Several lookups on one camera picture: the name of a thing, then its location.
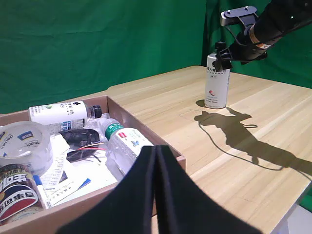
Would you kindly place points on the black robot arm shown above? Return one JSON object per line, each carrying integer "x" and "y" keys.
{"x": 280, "y": 17}

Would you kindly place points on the clear tape roll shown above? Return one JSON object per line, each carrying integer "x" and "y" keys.
{"x": 24, "y": 143}

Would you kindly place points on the silver camera on black bracket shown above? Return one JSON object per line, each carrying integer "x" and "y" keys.
{"x": 237, "y": 14}

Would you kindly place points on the white paper sheet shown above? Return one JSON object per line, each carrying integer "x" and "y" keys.
{"x": 97, "y": 175}

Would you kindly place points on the white bottle with clear neck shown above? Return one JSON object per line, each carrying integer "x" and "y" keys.
{"x": 58, "y": 114}

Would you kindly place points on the white bottle with black cap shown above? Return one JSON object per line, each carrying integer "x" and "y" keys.
{"x": 215, "y": 90}

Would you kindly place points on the small black flat piece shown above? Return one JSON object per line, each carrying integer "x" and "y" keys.
{"x": 78, "y": 156}

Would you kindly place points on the clear water bottle green cap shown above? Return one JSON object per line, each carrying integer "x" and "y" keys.
{"x": 126, "y": 146}

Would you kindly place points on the green backdrop cloth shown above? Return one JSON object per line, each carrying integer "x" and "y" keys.
{"x": 97, "y": 44}

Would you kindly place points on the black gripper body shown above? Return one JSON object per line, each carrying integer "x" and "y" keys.
{"x": 246, "y": 51}

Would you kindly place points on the white marker with blue cap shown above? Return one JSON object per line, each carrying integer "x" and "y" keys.
{"x": 40, "y": 189}

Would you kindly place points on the white printed leaflet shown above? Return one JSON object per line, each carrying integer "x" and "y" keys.
{"x": 57, "y": 170}

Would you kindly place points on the brown cardboard box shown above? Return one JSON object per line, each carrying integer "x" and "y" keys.
{"x": 136, "y": 126}

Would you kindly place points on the black slim gripper finger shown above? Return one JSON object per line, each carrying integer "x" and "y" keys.
{"x": 220, "y": 64}
{"x": 223, "y": 51}

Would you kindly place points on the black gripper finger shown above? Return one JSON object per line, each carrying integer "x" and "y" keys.
{"x": 126, "y": 207}
{"x": 190, "y": 209}

